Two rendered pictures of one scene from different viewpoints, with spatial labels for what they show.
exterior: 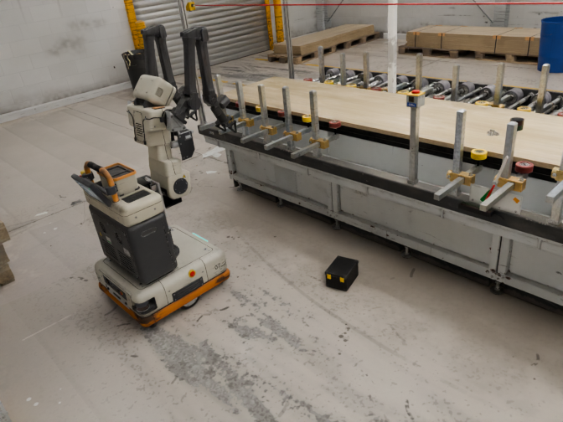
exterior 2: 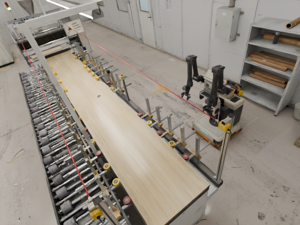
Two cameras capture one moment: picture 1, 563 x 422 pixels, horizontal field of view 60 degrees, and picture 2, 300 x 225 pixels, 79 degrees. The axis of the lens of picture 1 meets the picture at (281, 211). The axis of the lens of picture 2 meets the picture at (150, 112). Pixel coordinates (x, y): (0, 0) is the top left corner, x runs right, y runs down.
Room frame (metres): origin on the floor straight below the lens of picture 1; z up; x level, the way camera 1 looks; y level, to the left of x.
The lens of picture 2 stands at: (5.10, 0.20, 2.73)
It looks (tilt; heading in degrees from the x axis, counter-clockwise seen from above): 41 degrees down; 193
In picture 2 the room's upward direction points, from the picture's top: 11 degrees counter-clockwise
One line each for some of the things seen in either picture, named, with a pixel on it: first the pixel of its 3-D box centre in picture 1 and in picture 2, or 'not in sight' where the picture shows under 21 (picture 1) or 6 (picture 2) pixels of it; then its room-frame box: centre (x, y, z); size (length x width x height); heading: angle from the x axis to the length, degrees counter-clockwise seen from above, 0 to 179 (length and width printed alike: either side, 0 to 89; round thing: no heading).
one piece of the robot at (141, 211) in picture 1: (133, 219); (222, 105); (2.63, 0.90, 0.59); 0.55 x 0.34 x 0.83; 41
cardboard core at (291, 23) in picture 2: not in sight; (293, 22); (1.93, 1.95, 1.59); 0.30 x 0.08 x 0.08; 131
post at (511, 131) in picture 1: (506, 169); (113, 80); (2.08, -1.10, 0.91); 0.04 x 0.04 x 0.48; 41
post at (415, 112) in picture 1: (413, 146); (125, 89); (2.47, -0.76, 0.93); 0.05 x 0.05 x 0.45; 41
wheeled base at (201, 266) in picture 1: (162, 270); (216, 125); (2.69, 0.83, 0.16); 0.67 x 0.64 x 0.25; 131
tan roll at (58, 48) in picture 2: not in sight; (54, 49); (0.46, -3.21, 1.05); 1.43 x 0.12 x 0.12; 131
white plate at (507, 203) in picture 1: (494, 198); not in sight; (2.09, -1.06, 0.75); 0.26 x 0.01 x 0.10; 41
